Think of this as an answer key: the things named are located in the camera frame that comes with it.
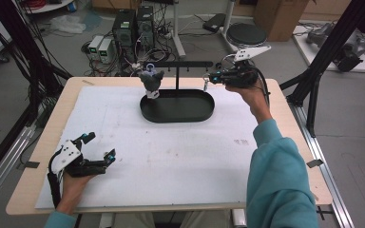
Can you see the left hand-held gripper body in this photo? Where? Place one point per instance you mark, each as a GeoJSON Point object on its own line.
{"type": "Point", "coordinates": [82, 169]}

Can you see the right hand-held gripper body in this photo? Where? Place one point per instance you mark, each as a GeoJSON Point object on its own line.
{"type": "Point", "coordinates": [244, 77]}

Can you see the black hook rack with tray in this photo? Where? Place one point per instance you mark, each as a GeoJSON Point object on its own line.
{"type": "Point", "coordinates": [177, 110]}

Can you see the person's left hand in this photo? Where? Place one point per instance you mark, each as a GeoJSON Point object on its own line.
{"type": "Point", "coordinates": [72, 190]}

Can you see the person's right hand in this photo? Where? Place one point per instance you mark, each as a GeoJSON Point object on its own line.
{"type": "Point", "coordinates": [253, 98]}

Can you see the wooden table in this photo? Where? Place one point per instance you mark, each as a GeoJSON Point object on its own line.
{"type": "Point", "coordinates": [280, 95]}

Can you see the black round stool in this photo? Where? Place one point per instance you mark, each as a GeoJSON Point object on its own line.
{"type": "Point", "coordinates": [245, 33]}

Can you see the black tape piece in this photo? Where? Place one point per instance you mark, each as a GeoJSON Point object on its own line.
{"type": "Point", "coordinates": [315, 163]}
{"type": "Point", "coordinates": [32, 164]}

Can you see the black flat case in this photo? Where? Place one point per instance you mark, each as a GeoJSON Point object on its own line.
{"type": "Point", "coordinates": [215, 22]}

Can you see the white foam mat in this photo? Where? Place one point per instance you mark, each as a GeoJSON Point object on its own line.
{"type": "Point", "coordinates": [171, 152]}

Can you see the cardboard box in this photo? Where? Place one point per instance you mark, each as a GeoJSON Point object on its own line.
{"type": "Point", "coordinates": [278, 19]}

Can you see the white floor board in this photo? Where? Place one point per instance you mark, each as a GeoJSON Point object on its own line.
{"type": "Point", "coordinates": [313, 53]}

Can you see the white power supply unit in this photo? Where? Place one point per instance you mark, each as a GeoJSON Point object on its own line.
{"type": "Point", "coordinates": [95, 47]}
{"type": "Point", "coordinates": [105, 50]}

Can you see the slim black computer tower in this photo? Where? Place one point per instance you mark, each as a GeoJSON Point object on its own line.
{"type": "Point", "coordinates": [145, 28]}

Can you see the large black computer tower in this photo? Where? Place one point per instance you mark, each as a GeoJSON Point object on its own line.
{"type": "Point", "coordinates": [124, 31]}

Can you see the grey machine parts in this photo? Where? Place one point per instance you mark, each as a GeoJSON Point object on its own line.
{"type": "Point", "coordinates": [351, 50]}

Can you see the clear plastic bag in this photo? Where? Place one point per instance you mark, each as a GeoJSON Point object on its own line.
{"type": "Point", "coordinates": [66, 24]}

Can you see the round white table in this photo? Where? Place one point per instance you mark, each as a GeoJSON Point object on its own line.
{"type": "Point", "coordinates": [50, 7]}

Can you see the white cylinder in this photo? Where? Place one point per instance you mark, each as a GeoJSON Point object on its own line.
{"type": "Point", "coordinates": [239, 218]}

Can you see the white desk frame leg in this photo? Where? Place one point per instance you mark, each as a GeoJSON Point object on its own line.
{"type": "Point", "coordinates": [228, 15]}
{"type": "Point", "coordinates": [176, 31]}

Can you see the aluminium rail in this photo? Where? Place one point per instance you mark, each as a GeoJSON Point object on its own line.
{"type": "Point", "coordinates": [6, 164]}
{"type": "Point", "coordinates": [326, 177]}

